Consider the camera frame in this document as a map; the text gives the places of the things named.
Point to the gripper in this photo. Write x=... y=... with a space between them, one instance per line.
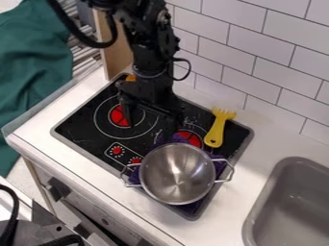
x=150 y=93

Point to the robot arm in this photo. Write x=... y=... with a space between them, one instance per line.
x=148 y=35

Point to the silver pot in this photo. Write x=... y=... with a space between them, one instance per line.
x=177 y=174

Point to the orange toy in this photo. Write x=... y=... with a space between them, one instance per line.
x=130 y=78

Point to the toy stove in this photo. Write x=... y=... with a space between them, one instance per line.
x=90 y=128

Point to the yellow toy spatula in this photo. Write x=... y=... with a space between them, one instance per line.
x=216 y=131

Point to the purple cloth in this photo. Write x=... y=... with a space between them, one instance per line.
x=219 y=165

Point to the green cloth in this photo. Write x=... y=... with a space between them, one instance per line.
x=32 y=64

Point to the toy sink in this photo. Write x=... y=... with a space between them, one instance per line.
x=295 y=205

